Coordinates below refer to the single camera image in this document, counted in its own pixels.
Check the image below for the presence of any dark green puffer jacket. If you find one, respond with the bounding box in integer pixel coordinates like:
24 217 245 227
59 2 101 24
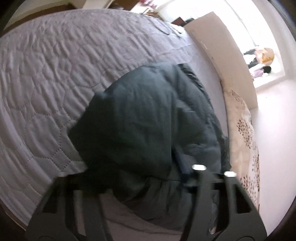
68 63 231 231

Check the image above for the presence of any beige floral comforter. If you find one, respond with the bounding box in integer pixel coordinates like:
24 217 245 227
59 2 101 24
224 89 260 209

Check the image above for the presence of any cream wooden headboard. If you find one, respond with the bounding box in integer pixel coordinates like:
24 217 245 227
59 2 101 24
185 12 258 109

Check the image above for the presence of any grey quilted bed cover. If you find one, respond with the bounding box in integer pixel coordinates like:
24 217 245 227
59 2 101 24
1 9 228 227

